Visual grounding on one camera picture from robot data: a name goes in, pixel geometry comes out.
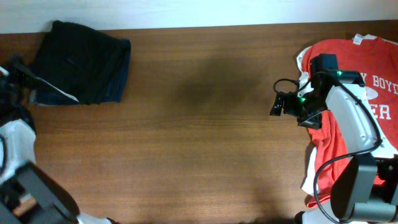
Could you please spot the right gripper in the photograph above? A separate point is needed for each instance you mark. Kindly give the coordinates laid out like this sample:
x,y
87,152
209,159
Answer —
x,y
286,104

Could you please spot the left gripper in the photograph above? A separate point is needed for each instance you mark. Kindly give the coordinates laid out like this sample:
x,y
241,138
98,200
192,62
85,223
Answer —
x,y
20,73

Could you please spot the black shorts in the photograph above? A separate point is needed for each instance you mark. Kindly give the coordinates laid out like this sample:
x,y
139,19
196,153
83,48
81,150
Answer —
x,y
78,61

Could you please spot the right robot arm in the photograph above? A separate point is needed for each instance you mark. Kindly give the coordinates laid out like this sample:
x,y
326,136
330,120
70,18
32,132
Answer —
x,y
366,191

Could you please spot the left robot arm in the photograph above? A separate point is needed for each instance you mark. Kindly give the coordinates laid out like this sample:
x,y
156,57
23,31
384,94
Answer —
x,y
28,194

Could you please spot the folded navy blue garment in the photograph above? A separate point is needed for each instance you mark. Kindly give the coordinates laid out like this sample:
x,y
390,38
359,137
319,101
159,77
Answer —
x,y
113,92

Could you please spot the red soccer t-shirt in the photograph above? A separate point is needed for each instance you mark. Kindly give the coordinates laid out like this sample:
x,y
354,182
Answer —
x,y
356,116

